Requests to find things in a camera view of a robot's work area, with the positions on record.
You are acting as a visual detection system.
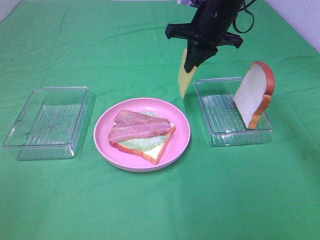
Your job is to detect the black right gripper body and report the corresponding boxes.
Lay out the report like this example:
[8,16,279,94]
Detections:
[165,0,244,50]

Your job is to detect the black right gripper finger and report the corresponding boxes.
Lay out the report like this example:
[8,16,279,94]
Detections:
[191,47,218,69]
[184,39,196,73]

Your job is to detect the yellow cheese slice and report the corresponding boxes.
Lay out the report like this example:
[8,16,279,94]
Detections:
[178,48,197,99]

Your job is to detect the bacon strip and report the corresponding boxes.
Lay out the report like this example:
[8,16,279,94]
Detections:
[108,119,173,143]
[114,109,170,124]

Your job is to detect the green lettuce leaf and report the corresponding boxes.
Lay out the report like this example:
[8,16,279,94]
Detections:
[108,109,174,152]

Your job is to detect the white bread slice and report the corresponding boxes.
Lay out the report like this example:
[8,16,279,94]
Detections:
[109,123,176,165]

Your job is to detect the clear right plastic tray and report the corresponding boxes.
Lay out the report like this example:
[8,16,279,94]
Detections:
[194,77,274,147]

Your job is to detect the clear plastic tray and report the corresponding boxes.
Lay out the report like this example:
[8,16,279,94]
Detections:
[3,86,89,161]
[194,77,274,147]

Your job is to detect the pink round plate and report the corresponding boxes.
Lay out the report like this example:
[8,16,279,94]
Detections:
[93,97,191,173]

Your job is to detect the clear left plastic tray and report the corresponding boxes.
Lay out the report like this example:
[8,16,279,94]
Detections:
[3,86,89,161]

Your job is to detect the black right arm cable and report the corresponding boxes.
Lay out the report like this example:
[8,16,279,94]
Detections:
[232,0,257,34]

